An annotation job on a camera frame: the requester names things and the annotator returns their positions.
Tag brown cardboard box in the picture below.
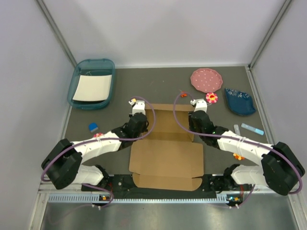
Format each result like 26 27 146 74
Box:
129 104 204 178

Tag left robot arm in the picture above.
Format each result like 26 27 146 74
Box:
41 113 149 190

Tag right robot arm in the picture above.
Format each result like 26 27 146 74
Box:
189 111 305 196

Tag pink flower toy left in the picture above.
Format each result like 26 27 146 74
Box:
94 133 103 138

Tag pink flower toy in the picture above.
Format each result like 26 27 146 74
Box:
94 133 103 138
205 92 218 104

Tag small blue scraper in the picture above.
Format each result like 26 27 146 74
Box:
88 123 98 133

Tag orange glitter maple leaf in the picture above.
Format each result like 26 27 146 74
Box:
180 93 188 98

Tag white paper sheet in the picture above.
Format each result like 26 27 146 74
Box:
72 75 112 102

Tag teal plastic bin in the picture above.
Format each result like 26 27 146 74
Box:
67 58 116 110

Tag pink flower toy right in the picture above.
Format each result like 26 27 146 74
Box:
205 92 218 104

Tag pink polka dot plate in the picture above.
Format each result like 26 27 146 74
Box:
190 68 223 93

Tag orange grey marker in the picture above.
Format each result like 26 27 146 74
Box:
234 124 240 136

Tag dark blue leaf dish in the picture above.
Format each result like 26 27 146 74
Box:
224 88 256 116

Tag small orange flower toy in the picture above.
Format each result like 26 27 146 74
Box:
233 153 245 161

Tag light blue marker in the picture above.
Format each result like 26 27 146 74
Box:
241 123 264 136

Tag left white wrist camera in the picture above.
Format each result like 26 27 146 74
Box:
129 98 146 115

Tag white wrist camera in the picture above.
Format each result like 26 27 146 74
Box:
129 98 146 115
190 99 208 112

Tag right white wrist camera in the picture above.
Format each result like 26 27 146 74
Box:
190 99 208 112

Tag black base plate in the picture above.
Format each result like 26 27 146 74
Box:
81 174 252 195

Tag aluminium frame rail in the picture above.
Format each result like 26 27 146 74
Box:
38 173 300 204

